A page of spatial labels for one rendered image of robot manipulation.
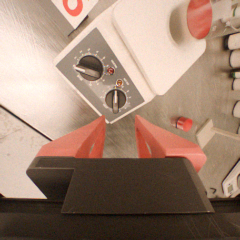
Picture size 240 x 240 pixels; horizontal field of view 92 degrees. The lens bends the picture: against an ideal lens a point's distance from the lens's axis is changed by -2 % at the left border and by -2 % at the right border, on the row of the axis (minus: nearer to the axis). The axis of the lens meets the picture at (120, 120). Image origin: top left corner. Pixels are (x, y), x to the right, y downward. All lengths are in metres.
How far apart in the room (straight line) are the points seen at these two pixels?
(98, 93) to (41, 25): 0.12
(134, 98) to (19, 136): 0.19
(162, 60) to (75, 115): 0.16
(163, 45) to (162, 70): 0.03
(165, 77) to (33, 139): 0.23
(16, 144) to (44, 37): 0.17
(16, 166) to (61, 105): 0.13
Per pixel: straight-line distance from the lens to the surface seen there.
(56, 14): 0.24
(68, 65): 0.19
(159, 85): 0.18
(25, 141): 0.25
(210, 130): 0.53
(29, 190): 0.30
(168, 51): 0.19
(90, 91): 0.19
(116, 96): 0.17
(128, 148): 0.30
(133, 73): 0.18
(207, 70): 0.44
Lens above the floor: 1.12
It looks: 60 degrees down
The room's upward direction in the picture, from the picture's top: 123 degrees clockwise
